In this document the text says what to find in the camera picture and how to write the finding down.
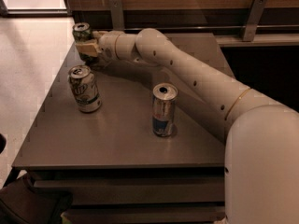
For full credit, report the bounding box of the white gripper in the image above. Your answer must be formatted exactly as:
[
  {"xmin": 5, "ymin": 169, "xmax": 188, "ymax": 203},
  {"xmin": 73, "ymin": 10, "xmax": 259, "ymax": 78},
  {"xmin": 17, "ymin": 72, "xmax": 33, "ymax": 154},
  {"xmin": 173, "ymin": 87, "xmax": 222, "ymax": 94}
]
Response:
[{"xmin": 76, "ymin": 31, "xmax": 123, "ymax": 62}]

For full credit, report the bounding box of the green soda can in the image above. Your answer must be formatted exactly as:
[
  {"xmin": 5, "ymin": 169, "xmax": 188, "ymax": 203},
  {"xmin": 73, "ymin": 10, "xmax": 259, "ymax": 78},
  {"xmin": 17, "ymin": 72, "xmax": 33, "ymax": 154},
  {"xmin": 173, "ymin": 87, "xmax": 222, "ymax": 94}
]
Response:
[{"xmin": 72, "ymin": 22, "xmax": 98, "ymax": 65}]

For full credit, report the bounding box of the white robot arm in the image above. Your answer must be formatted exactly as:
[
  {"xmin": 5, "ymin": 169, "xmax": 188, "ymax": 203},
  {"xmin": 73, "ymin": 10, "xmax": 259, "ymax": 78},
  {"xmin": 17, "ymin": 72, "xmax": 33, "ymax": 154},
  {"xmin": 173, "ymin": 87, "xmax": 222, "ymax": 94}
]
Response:
[{"xmin": 76, "ymin": 28, "xmax": 299, "ymax": 224}]

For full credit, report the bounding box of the white 7up can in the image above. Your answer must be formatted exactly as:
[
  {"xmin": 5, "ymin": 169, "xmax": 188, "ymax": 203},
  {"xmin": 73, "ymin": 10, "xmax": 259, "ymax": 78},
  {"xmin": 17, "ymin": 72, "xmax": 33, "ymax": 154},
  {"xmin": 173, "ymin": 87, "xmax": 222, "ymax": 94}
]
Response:
[{"xmin": 68, "ymin": 65, "xmax": 101, "ymax": 113}]

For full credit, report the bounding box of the silver blue energy drink can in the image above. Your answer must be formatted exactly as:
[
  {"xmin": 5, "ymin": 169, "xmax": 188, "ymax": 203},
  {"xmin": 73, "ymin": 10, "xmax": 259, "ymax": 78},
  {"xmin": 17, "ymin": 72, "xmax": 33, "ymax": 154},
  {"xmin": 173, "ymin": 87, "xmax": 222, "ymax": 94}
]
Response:
[{"xmin": 152, "ymin": 83, "xmax": 178, "ymax": 137}]

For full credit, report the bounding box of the grey drawer cabinet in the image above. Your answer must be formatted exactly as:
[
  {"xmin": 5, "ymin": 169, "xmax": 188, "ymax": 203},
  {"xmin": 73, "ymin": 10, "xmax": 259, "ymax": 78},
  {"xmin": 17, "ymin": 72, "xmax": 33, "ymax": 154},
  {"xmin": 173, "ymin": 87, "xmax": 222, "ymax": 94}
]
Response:
[{"xmin": 11, "ymin": 32, "xmax": 237, "ymax": 224}]

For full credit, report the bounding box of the lower grey drawer front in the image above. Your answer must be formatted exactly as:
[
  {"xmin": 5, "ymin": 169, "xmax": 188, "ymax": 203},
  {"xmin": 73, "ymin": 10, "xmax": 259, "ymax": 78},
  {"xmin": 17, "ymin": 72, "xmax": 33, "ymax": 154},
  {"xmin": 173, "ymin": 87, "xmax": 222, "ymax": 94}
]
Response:
[{"xmin": 64, "ymin": 206, "xmax": 225, "ymax": 224}]

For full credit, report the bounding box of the dark brown bag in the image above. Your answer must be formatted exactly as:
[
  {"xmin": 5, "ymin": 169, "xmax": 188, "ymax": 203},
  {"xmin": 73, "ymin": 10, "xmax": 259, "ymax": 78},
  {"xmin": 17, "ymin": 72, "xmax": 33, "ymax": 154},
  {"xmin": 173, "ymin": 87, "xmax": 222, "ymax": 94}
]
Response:
[{"xmin": 0, "ymin": 175, "xmax": 73, "ymax": 224}]

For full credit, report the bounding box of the left metal wall bracket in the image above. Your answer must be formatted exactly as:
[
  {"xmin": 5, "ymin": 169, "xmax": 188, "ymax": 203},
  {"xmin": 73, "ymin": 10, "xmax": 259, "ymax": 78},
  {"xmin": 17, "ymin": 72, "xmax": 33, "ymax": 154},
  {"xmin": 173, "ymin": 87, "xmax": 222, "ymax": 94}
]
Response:
[{"xmin": 109, "ymin": 0, "xmax": 125, "ymax": 31}]

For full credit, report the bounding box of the metal wall bracket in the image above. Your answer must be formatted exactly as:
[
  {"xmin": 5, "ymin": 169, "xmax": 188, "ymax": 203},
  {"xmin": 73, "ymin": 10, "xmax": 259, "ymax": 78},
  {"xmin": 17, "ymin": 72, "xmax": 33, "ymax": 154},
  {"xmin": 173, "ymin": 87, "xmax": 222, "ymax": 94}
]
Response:
[
  {"xmin": 109, "ymin": 0, "xmax": 125, "ymax": 31},
  {"xmin": 241, "ymin": 0, "xmax": 268, "ymax": 42}
]

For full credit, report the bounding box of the right metal wall bracket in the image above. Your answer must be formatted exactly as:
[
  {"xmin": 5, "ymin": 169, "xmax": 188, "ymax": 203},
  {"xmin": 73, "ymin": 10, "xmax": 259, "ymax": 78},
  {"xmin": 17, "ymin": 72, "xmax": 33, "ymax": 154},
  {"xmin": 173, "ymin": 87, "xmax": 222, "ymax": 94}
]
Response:
[{"xmin": 241, "ymin": 0, "xmax": 268, "ymax": 42}]

